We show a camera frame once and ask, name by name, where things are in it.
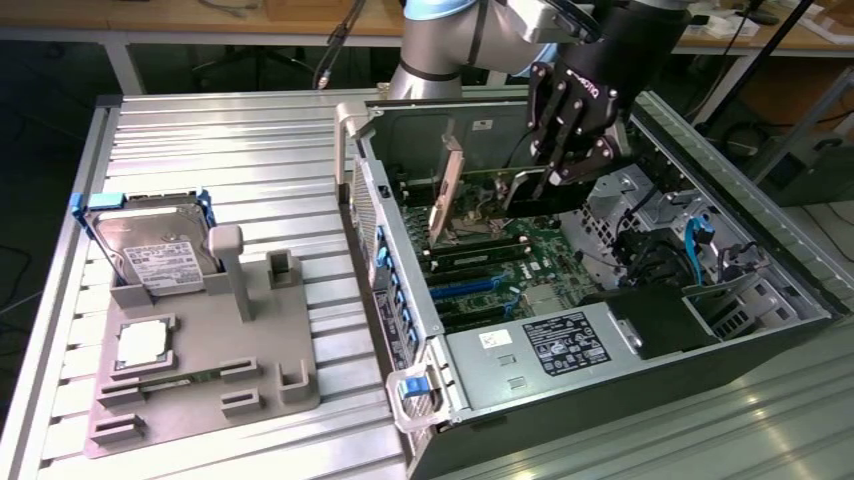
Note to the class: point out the wooden desk white legs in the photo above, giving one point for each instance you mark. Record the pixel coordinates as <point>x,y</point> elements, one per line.
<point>66,12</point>

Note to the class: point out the open PC case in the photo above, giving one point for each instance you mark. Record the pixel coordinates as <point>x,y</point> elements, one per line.
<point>667,400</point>

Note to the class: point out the black plastic cover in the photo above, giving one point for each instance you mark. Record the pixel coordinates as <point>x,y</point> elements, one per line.
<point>654,320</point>

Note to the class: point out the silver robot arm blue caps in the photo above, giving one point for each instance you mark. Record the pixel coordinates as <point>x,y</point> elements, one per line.
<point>427,50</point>

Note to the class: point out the graphics card with black fan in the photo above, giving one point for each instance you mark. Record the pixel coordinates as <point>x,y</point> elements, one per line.
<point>520,200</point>

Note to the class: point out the installed black RAM stick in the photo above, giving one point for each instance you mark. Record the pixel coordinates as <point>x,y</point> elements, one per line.
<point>476,252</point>

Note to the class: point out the blue expansion slot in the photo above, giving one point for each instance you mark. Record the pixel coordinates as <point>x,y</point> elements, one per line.
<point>463,289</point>

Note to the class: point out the grey floor cabinet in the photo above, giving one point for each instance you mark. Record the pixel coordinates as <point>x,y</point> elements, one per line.
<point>814,170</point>

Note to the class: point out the CPU socket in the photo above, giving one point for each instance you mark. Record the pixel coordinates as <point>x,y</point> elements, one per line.
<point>476,227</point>

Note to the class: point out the metal disk bay cage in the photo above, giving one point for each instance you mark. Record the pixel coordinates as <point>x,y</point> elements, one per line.
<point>634,195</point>

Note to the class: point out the green motherboard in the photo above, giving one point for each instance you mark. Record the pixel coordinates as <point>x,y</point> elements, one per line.
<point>547,250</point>

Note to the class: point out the blue case latch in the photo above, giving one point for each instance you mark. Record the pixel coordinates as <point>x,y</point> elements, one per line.
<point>413,387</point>

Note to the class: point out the grey power supply with labels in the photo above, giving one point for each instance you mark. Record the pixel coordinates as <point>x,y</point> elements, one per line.
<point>493,370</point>

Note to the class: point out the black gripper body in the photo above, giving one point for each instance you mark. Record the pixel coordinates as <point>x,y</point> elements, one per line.
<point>627,50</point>

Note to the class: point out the silver CPU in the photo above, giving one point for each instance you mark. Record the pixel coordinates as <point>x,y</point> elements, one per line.
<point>141,345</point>

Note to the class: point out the silver chipset heat sink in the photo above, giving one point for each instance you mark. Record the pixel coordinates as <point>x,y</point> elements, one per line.
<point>541,300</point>

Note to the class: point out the black tripod pole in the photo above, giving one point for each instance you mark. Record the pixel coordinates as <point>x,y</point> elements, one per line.
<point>766,50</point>

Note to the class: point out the white box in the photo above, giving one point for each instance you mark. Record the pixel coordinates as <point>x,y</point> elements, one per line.
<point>730,27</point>

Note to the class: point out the grey parts rack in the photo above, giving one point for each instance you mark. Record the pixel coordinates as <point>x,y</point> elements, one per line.
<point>200,340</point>

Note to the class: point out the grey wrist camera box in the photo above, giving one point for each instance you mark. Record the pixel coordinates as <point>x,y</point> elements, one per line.
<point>547,20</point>

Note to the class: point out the green RAM stick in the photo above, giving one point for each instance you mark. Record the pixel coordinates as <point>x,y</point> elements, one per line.
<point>176,381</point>

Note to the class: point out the hard disk in blue carrier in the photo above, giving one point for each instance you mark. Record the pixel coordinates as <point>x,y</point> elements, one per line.
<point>146,250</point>

